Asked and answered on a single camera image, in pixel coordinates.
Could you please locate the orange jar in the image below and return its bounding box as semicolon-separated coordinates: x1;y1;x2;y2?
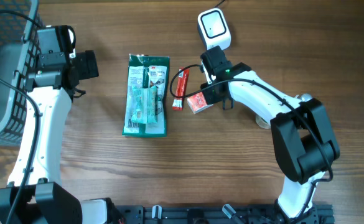
187;92;212;114

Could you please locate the red stick sachet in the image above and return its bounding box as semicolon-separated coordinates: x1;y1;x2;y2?
172;68;190;111

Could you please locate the green lidded jar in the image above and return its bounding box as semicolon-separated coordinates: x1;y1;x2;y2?
255;114;271;129

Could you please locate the green 3M package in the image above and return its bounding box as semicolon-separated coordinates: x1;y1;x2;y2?
123;54;170;138

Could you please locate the teal snack packet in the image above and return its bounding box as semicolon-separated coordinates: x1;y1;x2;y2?
131;86;157;124

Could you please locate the yellow dish soap bottle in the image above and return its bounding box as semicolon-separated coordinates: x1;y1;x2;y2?
297;93;313;101

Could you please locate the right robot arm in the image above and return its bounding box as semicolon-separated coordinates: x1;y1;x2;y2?
200;46;340;223

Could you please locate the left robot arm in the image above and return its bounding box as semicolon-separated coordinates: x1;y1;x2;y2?
0;25;110;223

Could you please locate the white barcode scanner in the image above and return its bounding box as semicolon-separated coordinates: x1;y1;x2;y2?
197;8;231;50

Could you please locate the grey plastic mesh basket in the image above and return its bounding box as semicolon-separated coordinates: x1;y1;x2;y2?
0;0;43;146

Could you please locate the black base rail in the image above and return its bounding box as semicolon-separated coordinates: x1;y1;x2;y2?
112;204;335;224

